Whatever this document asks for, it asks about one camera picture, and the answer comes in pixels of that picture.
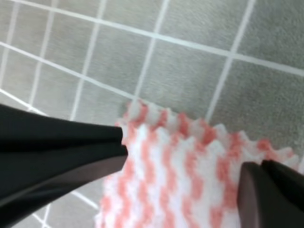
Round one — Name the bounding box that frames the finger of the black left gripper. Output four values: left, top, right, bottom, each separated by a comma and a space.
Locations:
0, 105, 123, 147
0, 144, 127, 228

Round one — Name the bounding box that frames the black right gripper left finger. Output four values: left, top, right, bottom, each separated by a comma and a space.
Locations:
237, 162, 304, 228

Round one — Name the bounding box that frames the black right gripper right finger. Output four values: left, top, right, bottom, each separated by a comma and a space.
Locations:
261, 160, 304, 212

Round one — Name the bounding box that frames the pink white wavy towel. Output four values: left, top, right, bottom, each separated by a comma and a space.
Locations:
95, 100, 304, 228

